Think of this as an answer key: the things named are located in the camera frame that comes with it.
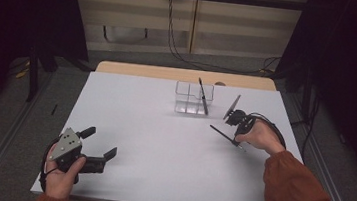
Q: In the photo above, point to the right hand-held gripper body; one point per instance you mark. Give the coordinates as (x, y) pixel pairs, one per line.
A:
(240, 118)

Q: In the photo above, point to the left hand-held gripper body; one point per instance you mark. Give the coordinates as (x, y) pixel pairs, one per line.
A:
(66, 144)

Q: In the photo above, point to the thin black makeup brush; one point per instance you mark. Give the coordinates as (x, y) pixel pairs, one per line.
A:
(221, 133)

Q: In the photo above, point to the clear plastic organizer box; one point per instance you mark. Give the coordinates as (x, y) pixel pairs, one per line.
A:
(188, 103)

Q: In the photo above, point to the person's right hand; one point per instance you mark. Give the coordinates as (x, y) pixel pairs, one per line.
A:
(263, 138)

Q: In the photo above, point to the person's left hand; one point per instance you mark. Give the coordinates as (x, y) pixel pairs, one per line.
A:
(60, 183)

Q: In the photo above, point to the small black pen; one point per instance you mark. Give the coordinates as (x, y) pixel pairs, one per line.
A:
(54, 109)

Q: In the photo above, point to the dark round table grommet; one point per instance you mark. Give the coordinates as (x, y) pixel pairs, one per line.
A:
(220, 83)

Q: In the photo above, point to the white table mat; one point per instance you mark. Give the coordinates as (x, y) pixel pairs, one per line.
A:
(166, 166)

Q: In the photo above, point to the black metal stand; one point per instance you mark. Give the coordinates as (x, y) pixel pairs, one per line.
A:
(33, 75)

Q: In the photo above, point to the wooden table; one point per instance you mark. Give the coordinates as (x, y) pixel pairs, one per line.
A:
(152, 72)

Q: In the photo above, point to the black curtain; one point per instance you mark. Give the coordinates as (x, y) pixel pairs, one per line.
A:
(18, 13)
(354, 65)

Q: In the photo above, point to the small black wall bracket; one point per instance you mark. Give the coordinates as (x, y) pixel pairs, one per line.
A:
(146, 33)
(105, 34)

